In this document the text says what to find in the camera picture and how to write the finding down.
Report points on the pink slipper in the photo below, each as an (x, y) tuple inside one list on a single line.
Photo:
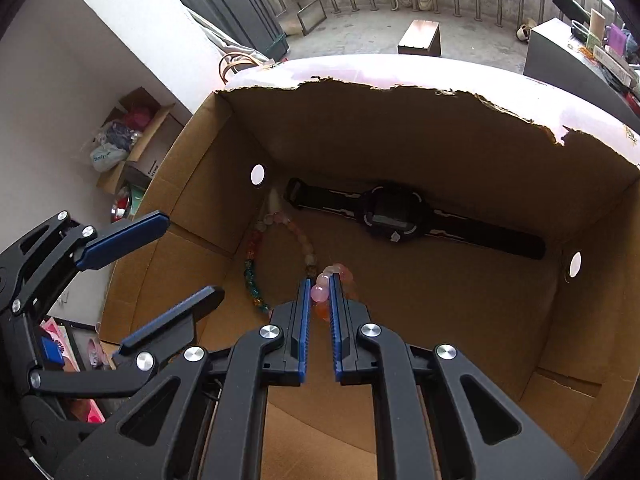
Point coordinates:
[(97, 352)]

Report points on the framed panel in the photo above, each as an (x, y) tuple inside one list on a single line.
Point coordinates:
[(312, 17)]

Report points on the white blue plastic bag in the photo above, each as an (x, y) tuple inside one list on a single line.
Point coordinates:
[(105, 157)]

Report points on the small cardboard storage box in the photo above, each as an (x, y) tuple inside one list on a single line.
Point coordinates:
[(150, 155)]

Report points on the metal bowl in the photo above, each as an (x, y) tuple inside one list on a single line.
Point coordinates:
[(120, 207)]

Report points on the small wooden stool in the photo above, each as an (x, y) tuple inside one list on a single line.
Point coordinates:
[(420, 35)]

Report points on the pink cloth bundle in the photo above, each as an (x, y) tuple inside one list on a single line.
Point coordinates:
[(137, 119)]

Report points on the large cardboard box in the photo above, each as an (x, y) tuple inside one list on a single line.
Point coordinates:
[(450, 185)]

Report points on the tan paper cup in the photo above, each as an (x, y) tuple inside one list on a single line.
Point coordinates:
[(597, 22)]

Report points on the dark grey cabinet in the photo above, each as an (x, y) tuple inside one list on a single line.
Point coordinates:
[(235, 5)]

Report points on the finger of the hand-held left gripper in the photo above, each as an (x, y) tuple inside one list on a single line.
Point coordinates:
[(125, 240), (170, 317)]

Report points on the pink printed box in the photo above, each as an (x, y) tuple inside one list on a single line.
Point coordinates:
[(55, 345)]

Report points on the grey side table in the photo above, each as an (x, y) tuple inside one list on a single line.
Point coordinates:
[(560, 70)]

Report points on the purple cup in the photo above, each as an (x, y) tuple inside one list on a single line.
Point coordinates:
[(619, 39)]

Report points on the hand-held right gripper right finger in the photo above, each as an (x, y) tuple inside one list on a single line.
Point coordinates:
[(336, 332)]

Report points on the flat white box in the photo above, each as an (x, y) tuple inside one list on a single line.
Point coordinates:
[(615, 65)]

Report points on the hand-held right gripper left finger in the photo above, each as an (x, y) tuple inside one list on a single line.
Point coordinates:
[(305, 330)]

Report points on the black stand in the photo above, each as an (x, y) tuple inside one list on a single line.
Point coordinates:
[(567, 2)]

